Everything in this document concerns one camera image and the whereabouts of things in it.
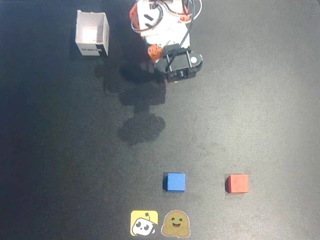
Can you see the yellow robot face sticker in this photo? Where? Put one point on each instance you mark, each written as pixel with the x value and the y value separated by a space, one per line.
pixel 143 223

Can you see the red cube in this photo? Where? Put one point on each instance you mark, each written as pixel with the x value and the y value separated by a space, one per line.
pixel 237 183

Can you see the blue cube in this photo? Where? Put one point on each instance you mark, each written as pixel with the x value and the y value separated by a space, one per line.
pixel 176 182

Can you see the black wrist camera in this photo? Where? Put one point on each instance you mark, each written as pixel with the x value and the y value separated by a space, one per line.
pixel 181 62

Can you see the white and orange robot arm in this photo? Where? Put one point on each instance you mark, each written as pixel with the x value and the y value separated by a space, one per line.
pixel 143 10

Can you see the hugging face emoji sticker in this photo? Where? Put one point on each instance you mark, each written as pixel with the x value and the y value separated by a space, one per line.
pixel 175 223

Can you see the white cardboard box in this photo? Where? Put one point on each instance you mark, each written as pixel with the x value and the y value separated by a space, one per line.
pixel 92 35

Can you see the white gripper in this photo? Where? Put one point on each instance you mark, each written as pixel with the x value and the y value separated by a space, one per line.
pixel 155 53

